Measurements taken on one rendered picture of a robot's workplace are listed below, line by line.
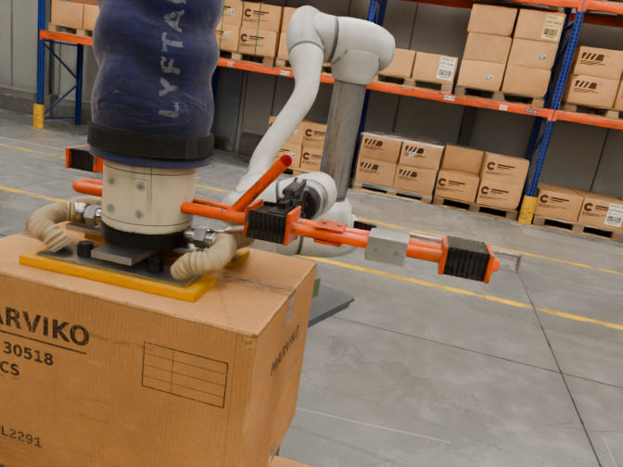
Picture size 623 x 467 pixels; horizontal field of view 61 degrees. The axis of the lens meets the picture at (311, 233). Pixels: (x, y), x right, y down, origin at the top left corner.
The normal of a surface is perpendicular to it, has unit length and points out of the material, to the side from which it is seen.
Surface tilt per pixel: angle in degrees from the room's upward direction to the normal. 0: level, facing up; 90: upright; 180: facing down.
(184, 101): 74
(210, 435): 90
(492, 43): 88
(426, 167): 90
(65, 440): 90
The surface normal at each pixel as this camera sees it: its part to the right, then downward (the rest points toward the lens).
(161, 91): 0.38, 0.00
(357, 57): 0.15, 0.46
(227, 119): -0.24, 0.23
